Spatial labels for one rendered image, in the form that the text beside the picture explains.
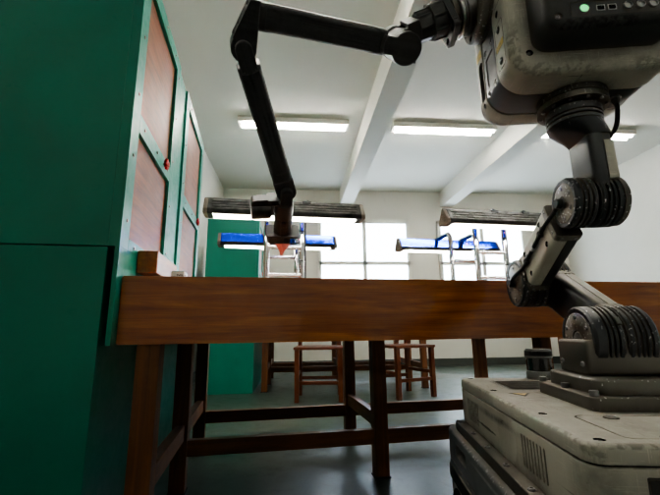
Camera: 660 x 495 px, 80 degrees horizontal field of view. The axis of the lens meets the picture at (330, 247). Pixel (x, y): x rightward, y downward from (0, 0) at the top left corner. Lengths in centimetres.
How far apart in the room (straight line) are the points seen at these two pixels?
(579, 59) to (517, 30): 14
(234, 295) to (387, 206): 598
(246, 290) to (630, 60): 103
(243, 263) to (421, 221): 381
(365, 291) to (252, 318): 34
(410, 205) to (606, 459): 663
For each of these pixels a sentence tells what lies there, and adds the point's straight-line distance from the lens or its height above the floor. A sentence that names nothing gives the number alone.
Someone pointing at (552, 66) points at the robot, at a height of 112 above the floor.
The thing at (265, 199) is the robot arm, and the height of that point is 98.
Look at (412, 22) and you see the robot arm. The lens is 109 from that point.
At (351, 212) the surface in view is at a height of 107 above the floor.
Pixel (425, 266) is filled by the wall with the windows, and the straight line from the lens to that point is 693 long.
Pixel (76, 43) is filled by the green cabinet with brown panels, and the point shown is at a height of 144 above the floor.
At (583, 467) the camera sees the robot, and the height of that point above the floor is 44.
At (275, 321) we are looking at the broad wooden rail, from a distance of 115.
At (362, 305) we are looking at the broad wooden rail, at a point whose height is 68.
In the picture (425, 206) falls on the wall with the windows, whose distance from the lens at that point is 720.
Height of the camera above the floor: 62
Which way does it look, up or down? 12 degrees up
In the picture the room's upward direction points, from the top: 1 degrees counter-clockwise
